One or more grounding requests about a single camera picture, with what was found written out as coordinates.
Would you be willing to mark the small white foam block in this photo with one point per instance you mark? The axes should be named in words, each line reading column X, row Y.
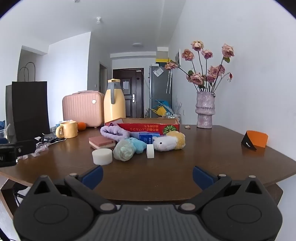
column 150, row 151

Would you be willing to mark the black paper bag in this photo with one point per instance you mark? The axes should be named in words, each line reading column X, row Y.
column 30, row 109

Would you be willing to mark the pile of household clutter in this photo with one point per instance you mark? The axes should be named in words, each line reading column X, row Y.
column 161, row 111

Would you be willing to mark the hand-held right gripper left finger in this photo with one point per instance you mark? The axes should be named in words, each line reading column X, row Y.
column 93, row 177

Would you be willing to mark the bunch of dried pink roses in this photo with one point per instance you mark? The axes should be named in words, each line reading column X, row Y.
column 196, row 78

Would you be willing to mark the blue plush toy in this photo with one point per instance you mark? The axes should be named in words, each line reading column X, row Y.
column 140, row 146

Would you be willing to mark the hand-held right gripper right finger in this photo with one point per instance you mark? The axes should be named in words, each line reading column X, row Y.
column 203, row 177

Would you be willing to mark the yellow thermos jug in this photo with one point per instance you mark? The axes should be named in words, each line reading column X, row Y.
column 114, row 109

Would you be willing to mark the yellow mug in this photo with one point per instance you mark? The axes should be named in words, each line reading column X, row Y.
column 69, row 129

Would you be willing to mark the pale green mesh bath ball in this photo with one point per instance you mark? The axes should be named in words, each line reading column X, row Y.
column 123, row 150

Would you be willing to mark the orange and black card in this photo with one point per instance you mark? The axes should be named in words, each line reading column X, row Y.
column 256, row 139

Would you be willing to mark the pink textured vase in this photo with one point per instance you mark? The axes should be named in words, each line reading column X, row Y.
column 204, row 111

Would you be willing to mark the yellow box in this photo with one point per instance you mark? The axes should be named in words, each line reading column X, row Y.
column 163, row 60

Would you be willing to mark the orange fruit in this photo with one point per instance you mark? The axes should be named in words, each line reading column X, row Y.
column 81, row 126

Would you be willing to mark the pink suitcase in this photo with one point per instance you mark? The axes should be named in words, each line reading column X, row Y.
column 81, row 109

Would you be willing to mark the white round sponge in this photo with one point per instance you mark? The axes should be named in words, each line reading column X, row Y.
column 101, row 157

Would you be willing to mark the red cardboard box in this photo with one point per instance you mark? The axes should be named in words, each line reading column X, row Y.
column 138, row 127

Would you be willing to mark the grey refrigerator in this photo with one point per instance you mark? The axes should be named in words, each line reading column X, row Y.
column 159, row 92

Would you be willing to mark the white and yellow plush toy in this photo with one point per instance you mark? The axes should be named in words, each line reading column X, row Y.
column 165, row 142

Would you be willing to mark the round ceiling lamp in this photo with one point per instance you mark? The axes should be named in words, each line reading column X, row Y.
column 137, row 44

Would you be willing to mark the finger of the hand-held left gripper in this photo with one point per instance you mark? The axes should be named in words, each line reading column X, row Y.
column 26, row 146

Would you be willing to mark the pile of candy wrappers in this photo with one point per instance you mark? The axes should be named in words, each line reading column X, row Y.
column 41, row 147

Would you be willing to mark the purple fluffy headband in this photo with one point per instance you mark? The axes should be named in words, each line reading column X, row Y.
column 113, row 134

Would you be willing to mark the blue tissue packet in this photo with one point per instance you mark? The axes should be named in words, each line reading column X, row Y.
column 146, row 138

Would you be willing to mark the dark brown entrance door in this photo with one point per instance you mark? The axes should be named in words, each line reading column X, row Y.
column 129, row 92

